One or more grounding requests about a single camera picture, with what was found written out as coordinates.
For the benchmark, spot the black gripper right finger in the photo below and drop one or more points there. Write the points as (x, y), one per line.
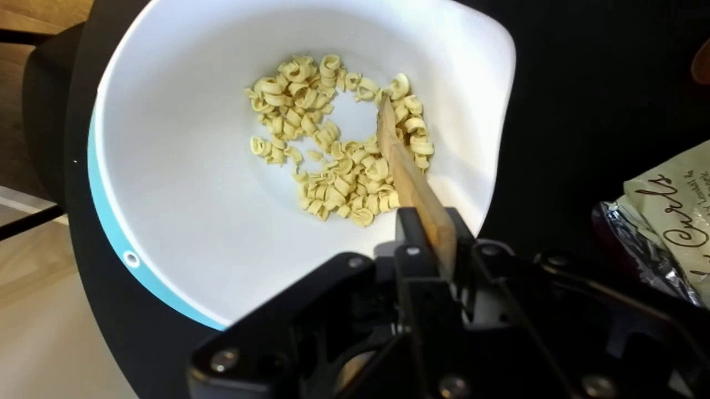
(466, 259)

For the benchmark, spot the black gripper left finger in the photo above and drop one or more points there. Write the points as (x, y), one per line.
(422, 311)

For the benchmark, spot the wooden spoon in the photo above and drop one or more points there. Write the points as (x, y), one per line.
(411, 180)

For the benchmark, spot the white bowl with teal rim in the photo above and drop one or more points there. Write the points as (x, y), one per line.
(207, 184)

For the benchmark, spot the beige cereal rings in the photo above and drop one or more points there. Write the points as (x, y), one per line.
(346, 184)

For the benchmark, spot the round black table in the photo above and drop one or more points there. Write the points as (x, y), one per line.
(591, 96)

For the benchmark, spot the open bag of yellow chips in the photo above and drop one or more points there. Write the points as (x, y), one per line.
(669, 213)

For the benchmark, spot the black metal chair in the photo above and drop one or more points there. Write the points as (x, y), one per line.
(30, 222)

